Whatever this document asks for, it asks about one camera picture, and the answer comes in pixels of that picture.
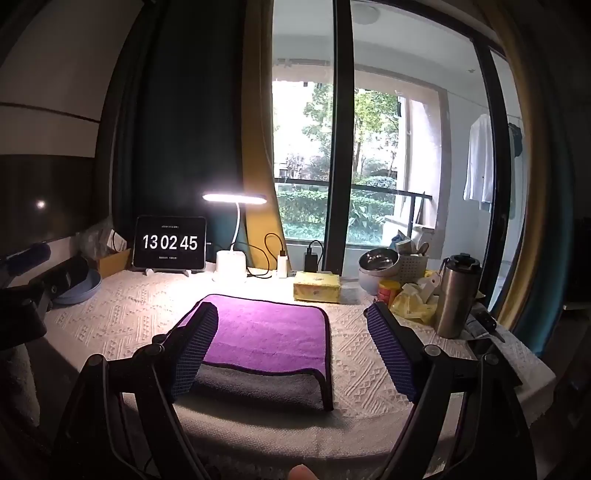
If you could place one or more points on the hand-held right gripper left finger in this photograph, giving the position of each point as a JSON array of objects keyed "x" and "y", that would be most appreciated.
[{"x": 196, "y": 350}]

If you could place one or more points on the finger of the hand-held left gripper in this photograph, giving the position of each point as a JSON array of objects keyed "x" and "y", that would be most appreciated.
[
  {"x": 64, "y": 279},
  {"x": 28, "y": 257}
]

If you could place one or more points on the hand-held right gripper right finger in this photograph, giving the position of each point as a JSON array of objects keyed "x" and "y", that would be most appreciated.
[{"x": 392, "y": 350}]

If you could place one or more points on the purple and grey towel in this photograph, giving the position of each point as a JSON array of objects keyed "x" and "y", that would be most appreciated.
[{"x": 268, "y": 332}]

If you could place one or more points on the person's right hand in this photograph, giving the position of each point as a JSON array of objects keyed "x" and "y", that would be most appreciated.
[{"x": 301, "y": 472}]

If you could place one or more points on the blue bowl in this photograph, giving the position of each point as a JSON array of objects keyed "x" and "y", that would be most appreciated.
[{"x": 87, "y": 288}]

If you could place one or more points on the white textured tablecloth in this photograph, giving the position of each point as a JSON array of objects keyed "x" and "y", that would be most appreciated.
[{"x": 360, "y": 341}]

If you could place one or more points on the yellow plastic bag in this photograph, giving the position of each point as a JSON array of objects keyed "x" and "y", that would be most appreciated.
[{"x": 411, "y": 304}]

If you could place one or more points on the clear plastic bag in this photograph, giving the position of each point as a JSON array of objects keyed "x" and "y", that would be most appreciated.
[{"x": 97, "y": 240}]

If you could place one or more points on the cardboard box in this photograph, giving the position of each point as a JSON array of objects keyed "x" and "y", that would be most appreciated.
[{"x": 113, "y": 263}]

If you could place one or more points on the yellow can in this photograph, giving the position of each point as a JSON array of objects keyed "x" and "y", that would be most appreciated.
[{"x": 388, "y": 291}]

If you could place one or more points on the black television screen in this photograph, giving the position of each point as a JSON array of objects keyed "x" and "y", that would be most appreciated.
[{"x": 51, "y": 198}]

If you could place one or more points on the white pot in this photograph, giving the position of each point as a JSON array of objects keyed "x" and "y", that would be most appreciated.
[{"x": 369, "y": 281}]

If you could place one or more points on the white paper tag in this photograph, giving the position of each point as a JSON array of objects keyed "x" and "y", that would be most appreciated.
[{"x": 431, "y": 285}]

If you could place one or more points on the white tablet stand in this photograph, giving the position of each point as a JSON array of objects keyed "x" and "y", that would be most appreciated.
[{"x": 186, "y": 272}]

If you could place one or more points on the steel tumbler with black lid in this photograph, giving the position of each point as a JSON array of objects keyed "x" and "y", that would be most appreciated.
[{"x": 455, "y": 300}]

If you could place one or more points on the white plastic basket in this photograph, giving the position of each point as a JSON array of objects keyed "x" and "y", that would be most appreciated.
[{"x": 413, "y": 270}]

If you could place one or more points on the white desk lamp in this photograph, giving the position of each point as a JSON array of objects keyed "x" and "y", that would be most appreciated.
[{"x": 229, "y": 265}]

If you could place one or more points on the metal bowl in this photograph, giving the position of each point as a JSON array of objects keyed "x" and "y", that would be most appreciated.
[{"x": 378, "y": 259}]

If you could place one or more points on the yellow tissue pack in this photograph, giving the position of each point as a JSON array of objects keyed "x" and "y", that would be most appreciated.
[{"x": 317, "y": 287}]

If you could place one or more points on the tablet with clock display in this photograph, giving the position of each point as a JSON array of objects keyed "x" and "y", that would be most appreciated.
[{"x": 169, "y": 242}]

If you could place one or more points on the white charger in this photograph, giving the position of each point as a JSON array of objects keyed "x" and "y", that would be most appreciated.
[{"x": 282, "y": 265}]

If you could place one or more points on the black power bank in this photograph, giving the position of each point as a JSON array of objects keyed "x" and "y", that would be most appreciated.
[{"x": 311, "y": 261}]

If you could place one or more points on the balcony railing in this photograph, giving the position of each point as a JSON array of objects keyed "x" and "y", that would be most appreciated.
[{"x": 369, "y": 188}]

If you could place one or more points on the dark green curtain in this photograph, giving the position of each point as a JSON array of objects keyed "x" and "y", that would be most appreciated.
[{"x": 184, "y": 115}]

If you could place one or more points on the yellow and teal curtain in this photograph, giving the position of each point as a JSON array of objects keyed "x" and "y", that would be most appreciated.
[{"x": 540, "y": 207}]

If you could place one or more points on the white hanging shirt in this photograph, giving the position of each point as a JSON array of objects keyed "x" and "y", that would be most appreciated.
[{"x": 478, "y": 161}]

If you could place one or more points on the black window frame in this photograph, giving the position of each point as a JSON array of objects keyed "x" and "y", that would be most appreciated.
[{"x": 340, "y": 138}]

